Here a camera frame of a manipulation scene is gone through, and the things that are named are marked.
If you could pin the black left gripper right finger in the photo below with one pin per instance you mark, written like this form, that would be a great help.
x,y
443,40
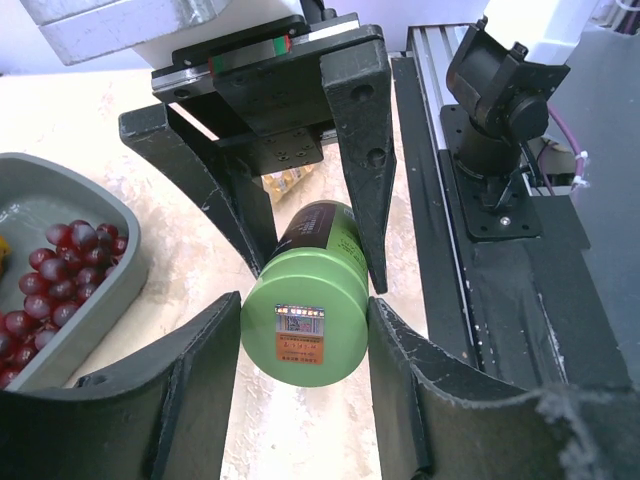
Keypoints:
x,y
438,418

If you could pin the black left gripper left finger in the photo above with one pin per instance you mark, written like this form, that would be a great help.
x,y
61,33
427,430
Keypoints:
x,y
159,413

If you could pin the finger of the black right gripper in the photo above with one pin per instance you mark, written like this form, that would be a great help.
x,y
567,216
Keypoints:
x,y
220,185
357,85

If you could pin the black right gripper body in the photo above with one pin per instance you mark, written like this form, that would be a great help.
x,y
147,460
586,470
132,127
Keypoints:
x,y
260,90

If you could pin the green pill bottle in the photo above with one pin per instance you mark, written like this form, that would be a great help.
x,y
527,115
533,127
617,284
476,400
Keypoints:
x,y
304,322

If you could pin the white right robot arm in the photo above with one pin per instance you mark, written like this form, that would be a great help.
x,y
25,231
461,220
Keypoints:
x,y
503,73

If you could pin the clear pill bottle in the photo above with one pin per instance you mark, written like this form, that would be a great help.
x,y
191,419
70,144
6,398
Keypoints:
x,y
278,184

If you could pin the dark red grape bunch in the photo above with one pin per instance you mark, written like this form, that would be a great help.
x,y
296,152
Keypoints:
x,y
62,278

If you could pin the grey fruit tray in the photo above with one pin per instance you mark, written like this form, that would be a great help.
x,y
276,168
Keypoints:
x,y
35,194

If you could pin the orange spiky fruit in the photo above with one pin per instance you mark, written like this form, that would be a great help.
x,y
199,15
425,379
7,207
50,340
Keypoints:
x,y
5,251

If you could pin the aluminium frame rail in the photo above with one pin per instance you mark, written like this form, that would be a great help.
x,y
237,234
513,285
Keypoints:
x,y
432,49

